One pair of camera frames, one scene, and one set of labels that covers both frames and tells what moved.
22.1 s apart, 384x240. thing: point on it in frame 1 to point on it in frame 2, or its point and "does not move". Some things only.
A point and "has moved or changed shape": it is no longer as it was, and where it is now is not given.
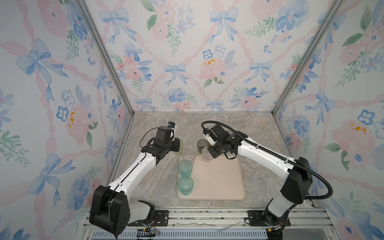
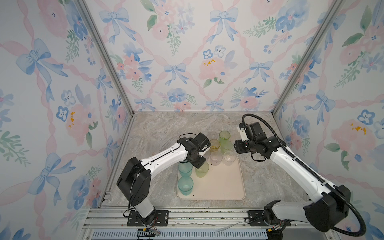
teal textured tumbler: x=185 y=184 does not move
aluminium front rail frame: x=303 y=224 does not move
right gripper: x=214 y=155 to x=237 y=146
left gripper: x=176 y=145 to x=198 y=165
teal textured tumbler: x=185 y=167 does not move
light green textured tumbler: x=177 y=153 has moved or changed shape
